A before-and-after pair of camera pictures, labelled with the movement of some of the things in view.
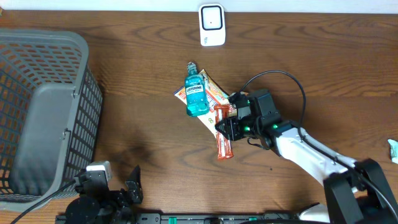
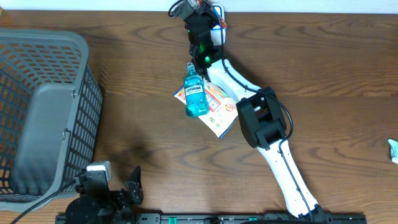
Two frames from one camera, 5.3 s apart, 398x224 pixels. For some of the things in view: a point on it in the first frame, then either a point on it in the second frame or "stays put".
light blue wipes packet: (393, 149) stays put
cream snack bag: (217, 97) stays put
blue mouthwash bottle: (196, 91) stays put
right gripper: (230, 129) to (211, 20)
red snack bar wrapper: (223, 144) to (222, 23)
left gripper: (134, 186) stays put
